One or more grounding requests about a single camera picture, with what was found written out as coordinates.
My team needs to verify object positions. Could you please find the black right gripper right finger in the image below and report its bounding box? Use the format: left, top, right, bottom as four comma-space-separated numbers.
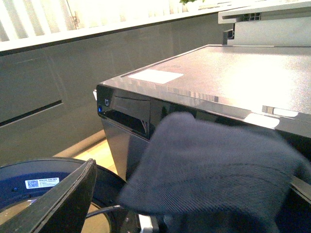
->
289, 176, 311, 204

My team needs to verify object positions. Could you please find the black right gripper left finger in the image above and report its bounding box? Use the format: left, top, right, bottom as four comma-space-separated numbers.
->
0, 159, 97, 233

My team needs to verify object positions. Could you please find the dark navy garment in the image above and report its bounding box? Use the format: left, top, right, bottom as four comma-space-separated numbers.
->
119, 113, 311, 233

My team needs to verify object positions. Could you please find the grey front-load washing machine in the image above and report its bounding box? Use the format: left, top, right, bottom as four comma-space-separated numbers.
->
96, 45, 311, 180

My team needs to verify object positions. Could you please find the dark grey washer door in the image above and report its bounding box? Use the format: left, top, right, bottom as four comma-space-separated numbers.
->
0, 156, 156, 233

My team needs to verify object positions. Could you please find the white rectangular sticker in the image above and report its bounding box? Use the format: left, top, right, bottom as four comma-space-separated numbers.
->
128, 69, 184, 84

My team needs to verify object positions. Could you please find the white shelf unit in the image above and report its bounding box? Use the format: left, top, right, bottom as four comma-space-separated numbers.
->
218, 0, 311, 47

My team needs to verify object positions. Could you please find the white window radiator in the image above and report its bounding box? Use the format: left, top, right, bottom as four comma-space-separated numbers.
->
0, 0, 218, 51

